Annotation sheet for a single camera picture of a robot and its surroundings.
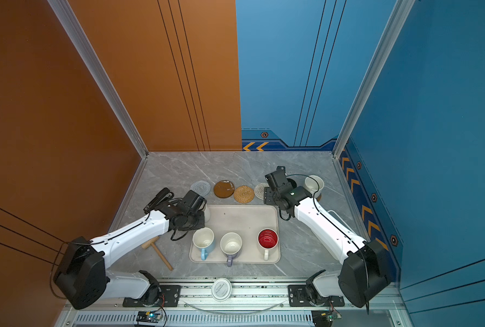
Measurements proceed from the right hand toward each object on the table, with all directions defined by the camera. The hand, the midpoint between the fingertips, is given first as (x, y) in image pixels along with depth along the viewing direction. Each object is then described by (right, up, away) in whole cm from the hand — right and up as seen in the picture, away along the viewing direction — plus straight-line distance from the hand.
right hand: (272, 194), depth 84 cm
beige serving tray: (-11, -13, +8) cm, 19 cm away
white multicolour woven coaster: (-5, 0, +19) cm, 20 cm away
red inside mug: (-2, -19, +1) cm, 19 cm away
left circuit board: (-45, -42, -13) cm, 63 cm away
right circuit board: (+16, -41, -14) cm, 46 cm away
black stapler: (-51, -2, +14) cm, 52 cm away
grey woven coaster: (-34, +1, +21) cm, 40 cm away
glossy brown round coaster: (-23, +1, +19) cm, 30 cm away
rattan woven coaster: (-12, -2, +18) cm, 22 cm away
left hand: (-30, -11, +2) cm, 32 cm away
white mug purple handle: (-17, -21, +1) cm, 27 cm away
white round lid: (-19, -31, -14) cm, 39 cm away
